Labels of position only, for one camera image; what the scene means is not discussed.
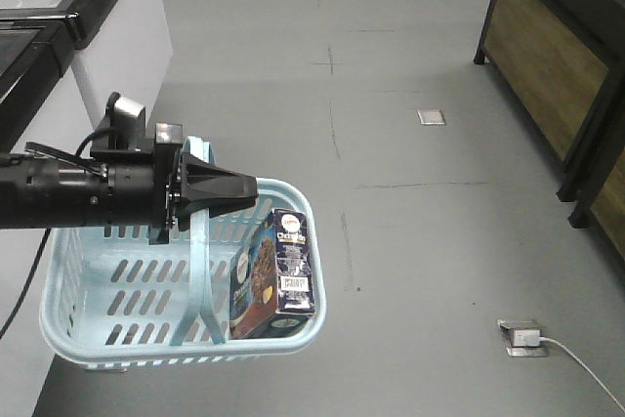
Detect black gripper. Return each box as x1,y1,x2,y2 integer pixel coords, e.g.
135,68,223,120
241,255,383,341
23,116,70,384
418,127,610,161
104,122,258,245

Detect light blue plastic basket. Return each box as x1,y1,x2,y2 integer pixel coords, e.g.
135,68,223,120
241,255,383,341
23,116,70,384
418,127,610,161
38,136,328,372

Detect blue chocolate cookie box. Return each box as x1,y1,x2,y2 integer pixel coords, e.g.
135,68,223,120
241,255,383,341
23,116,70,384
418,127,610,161
229,208,315,340

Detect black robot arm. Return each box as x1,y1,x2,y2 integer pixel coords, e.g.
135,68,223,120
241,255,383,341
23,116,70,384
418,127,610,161
1,123,258,245

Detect white chest freezer near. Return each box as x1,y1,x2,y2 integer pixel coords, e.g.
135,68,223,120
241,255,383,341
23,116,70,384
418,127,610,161
1,21,92,416

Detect white chest freezer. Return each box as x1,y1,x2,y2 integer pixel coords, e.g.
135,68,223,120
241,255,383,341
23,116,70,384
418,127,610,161
1,0,173,127
1,21,92,416

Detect white chest freezer far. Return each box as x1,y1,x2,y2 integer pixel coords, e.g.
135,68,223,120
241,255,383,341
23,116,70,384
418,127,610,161
1,0,173,127

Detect far steel floor socket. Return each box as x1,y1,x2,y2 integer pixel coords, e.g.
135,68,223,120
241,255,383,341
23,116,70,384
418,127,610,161
417,108,446,126

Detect open floor socket box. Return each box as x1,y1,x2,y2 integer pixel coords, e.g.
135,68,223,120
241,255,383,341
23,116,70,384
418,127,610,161
496,319,549,357

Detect white power adapter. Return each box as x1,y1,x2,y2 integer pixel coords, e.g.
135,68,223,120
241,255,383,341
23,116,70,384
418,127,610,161
510,329,541,348

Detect black wooden display stand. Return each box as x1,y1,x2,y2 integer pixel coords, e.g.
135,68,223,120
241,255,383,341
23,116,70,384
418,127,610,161
474,0,624,201

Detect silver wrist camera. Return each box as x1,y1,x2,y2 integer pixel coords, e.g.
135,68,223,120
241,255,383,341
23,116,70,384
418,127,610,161
92,92,146,151

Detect white power cable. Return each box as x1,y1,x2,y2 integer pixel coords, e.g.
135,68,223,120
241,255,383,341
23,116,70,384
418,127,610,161
538,336,625,414

